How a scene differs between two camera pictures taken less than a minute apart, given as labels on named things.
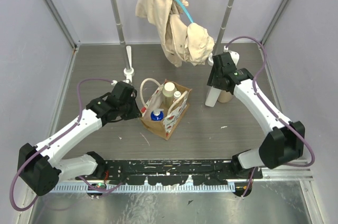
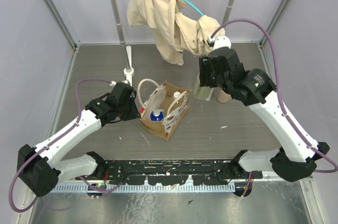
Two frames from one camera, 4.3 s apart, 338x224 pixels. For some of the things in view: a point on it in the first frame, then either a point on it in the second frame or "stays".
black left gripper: x=132 y=108 stays
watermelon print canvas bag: x=163 y=110 stays
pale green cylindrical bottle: x=168 y=92 → x=200 y=92
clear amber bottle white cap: x=177 y=94 stays
